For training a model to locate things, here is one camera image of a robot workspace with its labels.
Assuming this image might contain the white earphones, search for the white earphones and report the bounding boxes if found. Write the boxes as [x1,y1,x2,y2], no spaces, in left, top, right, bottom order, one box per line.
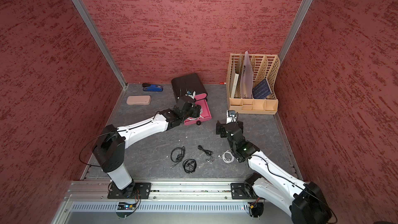
[218,150,235,164]

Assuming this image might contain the black earphones bottom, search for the black earphones bottom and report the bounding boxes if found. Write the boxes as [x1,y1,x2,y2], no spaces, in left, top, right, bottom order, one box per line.
[182,159,197,174]

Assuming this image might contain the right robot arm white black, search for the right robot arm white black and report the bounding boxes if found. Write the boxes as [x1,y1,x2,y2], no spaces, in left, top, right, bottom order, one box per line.
[216,121,336,224]

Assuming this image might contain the aluminium corner post right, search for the aluminium corner post right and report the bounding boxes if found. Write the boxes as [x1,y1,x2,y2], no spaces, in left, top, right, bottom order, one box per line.
[278,0,313,63]

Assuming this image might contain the black pink drawer cabinet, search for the black pink drawer cabinet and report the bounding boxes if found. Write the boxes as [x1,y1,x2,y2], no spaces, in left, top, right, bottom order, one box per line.
[171,73,212,125]

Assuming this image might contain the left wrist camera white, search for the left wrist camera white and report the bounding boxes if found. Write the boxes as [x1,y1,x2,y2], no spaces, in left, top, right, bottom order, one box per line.
[186,90,196,99]

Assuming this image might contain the beige paper folder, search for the beige paper folder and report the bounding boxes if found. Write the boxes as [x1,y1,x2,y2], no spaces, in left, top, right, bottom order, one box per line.
[230,55,243,98]

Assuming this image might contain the pink pencil case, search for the pink pencil case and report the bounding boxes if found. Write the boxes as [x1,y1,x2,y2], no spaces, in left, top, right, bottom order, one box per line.
[126,95,151,105]

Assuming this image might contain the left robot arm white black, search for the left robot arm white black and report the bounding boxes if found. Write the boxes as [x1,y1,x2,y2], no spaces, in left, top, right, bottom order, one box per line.
[91,95,202,190]

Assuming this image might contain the blue black stapler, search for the blue black stapler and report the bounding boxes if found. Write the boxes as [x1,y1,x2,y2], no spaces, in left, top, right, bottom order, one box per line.
[142,83,163,92]

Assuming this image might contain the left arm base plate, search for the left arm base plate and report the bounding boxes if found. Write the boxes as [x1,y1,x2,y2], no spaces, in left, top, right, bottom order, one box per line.
[107,182,151,200]

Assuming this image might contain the beige file organizer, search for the beige file organizer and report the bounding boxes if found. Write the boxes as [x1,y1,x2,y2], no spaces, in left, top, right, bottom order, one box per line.
[226,53,280,115]

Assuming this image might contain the aluminium corner post left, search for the aluminium corner post left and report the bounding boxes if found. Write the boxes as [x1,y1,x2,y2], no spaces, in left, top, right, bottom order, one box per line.
[72,0,127,90]

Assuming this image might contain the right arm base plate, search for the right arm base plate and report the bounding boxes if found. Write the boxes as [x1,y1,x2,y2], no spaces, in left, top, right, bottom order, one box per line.
[231,183,263,202]

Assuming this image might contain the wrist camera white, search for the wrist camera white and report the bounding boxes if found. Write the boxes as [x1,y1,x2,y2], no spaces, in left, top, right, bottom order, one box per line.
[226,110,237,123]
[186,90,196,99]

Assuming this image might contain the aluminium corner post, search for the aluminium corner post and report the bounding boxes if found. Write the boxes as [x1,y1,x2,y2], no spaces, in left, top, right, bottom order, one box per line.
[278,0,313,63]
[72,0,127,90]

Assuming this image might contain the black earphones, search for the black earphones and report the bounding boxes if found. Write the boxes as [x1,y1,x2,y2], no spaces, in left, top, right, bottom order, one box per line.
[170,146,186,169]
[182,159,197,174]
[198,145,214,163]

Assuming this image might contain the dark blue notebook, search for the dark blue notebook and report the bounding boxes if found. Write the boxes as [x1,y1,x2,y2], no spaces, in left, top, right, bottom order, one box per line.
[252,78,272,99]

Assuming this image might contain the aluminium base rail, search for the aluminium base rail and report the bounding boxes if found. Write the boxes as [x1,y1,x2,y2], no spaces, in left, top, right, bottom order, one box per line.
[63,178,249,203]

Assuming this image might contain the translucent grey folder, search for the translucent grey folder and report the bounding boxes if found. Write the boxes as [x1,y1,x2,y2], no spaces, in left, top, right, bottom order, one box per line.
[240,51,253,99]

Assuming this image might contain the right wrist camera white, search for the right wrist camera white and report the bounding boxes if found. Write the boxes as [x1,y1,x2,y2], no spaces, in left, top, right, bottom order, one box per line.
[226,110,237,123]

